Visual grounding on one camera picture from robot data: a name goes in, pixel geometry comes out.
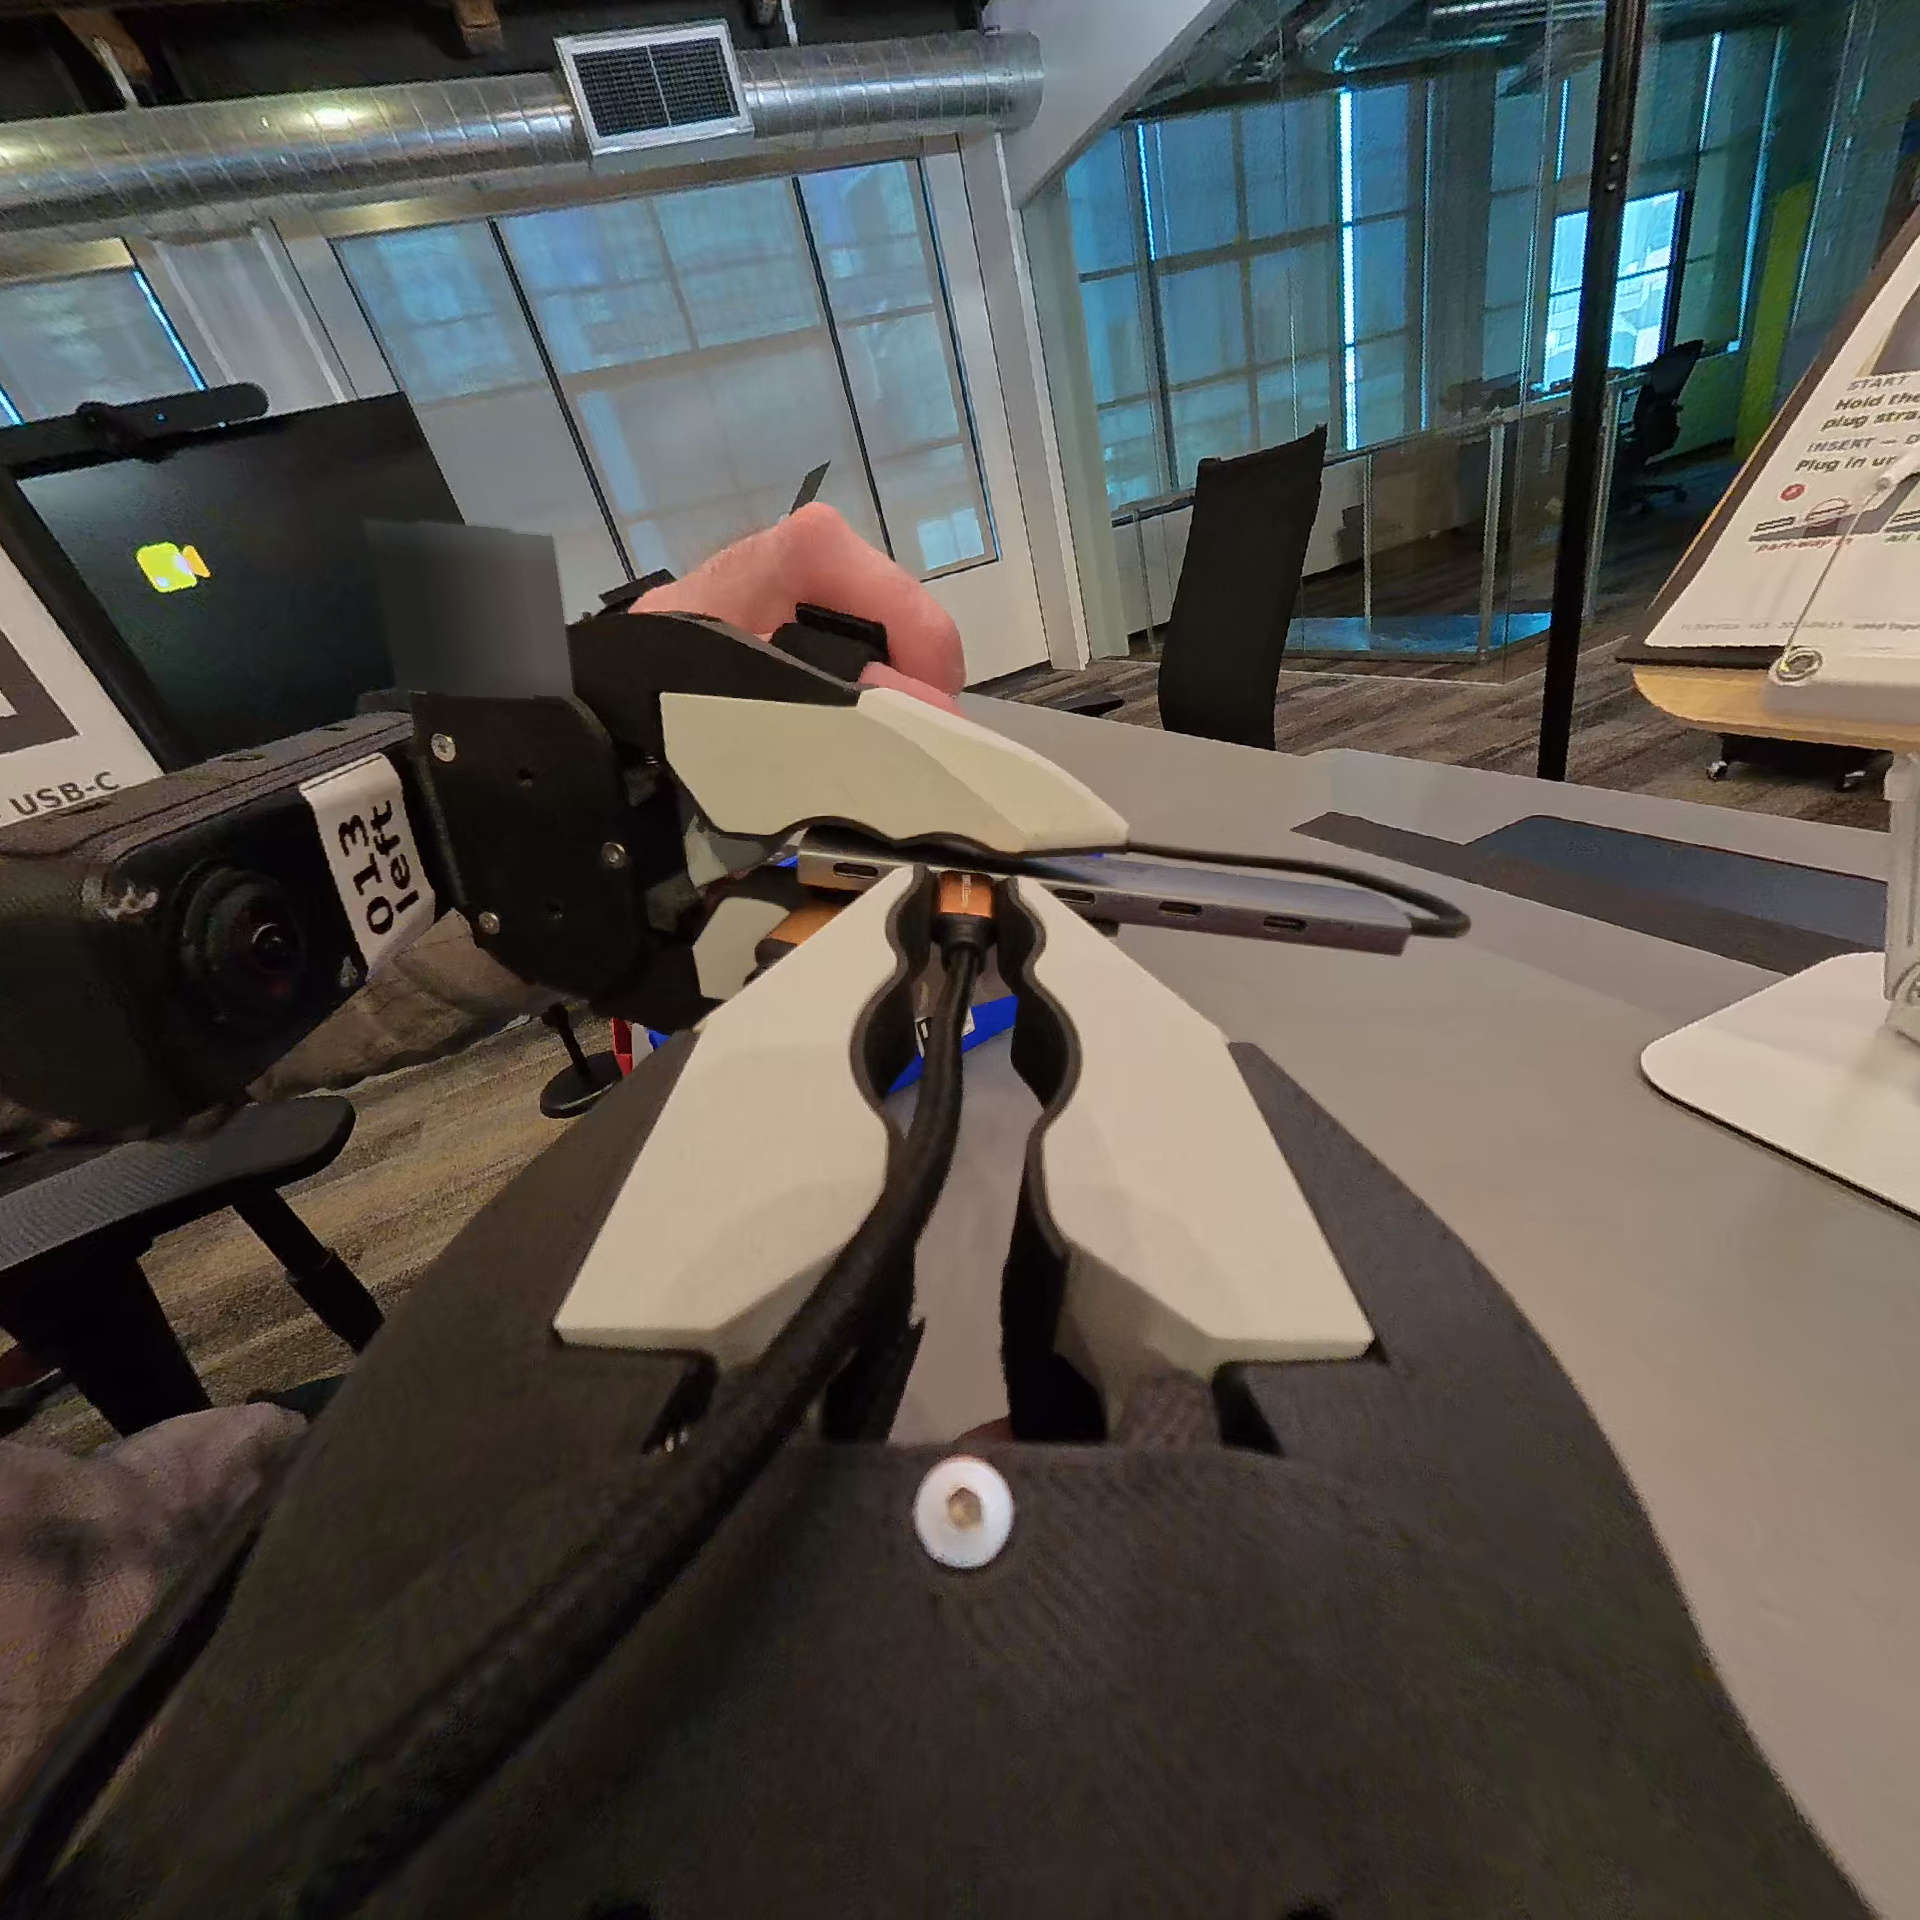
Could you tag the dark swivel office chair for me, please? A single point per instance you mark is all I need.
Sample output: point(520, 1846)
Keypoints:
point(1658, 422)

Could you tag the grey usb hub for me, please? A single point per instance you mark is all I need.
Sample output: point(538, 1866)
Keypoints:
point(1275, 915)

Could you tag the white printed sign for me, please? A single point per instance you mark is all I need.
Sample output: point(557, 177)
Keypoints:
point(61, 780)

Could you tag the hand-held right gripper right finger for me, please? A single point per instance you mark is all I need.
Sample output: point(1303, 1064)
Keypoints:
point(1200, 1200)

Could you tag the black high-back chair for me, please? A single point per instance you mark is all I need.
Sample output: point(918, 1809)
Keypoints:
point(1243, 600)

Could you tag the black wall monitor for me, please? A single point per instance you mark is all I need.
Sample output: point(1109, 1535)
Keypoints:
point(299, 600)

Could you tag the white air vent grille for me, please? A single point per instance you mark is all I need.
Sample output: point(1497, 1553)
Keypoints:
point(651, 88)

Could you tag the silver ventilation duct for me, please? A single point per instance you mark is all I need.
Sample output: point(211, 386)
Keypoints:
point(299, 150)

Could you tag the black vertical pole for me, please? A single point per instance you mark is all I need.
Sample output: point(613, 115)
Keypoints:
point(1589, 451)

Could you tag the person's grey shirt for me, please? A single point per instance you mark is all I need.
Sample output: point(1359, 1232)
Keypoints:
point(106, 1546)

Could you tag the black webcam bar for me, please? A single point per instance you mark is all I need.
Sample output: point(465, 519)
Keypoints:
point(136, 422)

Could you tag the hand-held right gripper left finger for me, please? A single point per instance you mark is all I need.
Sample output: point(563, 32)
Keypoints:
point(704, 1200)

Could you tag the black office chair with armrest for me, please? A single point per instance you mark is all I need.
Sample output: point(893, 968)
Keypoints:
point(150, 1170)

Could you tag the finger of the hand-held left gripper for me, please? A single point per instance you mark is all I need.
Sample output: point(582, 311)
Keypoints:
point(902, 764)
point(727, 944)

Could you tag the person's left hand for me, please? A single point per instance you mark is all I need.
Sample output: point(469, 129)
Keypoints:
point(840, 579)

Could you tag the light wooden board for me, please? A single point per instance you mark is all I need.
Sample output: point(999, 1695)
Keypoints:
point(1711, 697)

